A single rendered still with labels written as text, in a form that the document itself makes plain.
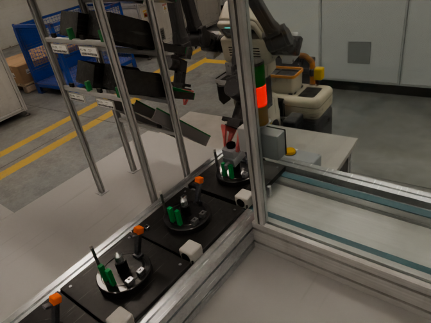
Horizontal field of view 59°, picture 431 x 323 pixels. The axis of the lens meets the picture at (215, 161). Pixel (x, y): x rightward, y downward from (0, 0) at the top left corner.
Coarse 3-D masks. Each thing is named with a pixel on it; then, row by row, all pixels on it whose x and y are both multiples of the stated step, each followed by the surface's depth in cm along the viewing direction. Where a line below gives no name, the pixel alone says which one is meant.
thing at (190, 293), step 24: (168, 192) 127; (144, 216) 119; (240, 216) 111; (216, 240) 104; (240, 240) 106; (216, 264) 99; (48, 288) 98; (192, 288) 92; (216, 288) 101; (24, 312) 93; (168, 312) 87; (192, 312) 95
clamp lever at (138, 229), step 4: (136, 228) 96; (140, 228) 96; (136, 232) 96; (140, 232) 96; (132, 236) 95; (136, 236) 97; (140, 236) 97; (136, 240) 97; (140, 240) 97; (136, 244) 97; (140, 244) 98; (136, 248) 98; (140, 248) 98; (136, 252) 98; (140, 252) 98
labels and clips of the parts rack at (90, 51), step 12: (72, 36) 110; (84, 36) 106; (60, 48) 115; (84, 48) 107; (96, 48) 104; (72, 84) 123; (72, 96) 125; (84, 96) 121; (108, 108) 116; (120, 120) 148; (168, 132) 132
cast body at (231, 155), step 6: (228, 144) 121; (234, 144) 120; (222, 150) 121; (228, 150) 120; (234, 150) 120; (228, 156) 122; (234, 156) 120; (240, 156) 123; (228, 162) 122; (234, 162) 121
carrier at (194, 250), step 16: (160, 192) 108; (192, 192) 123; (160, 208) 118; (176, 208) 114; (192, 208) 113; (208, 208) 112; (224, 208) 114; (240, 208) 113; (144, 224) 113; (160, 224) 112; (176, 224) 108; (192, 224) 106; (208, 224) 109; (224, 224) 108; (160, 240) 106; (176, 240) 105; (192, 240) 104; (208, 240) 103; (192, 256) 97
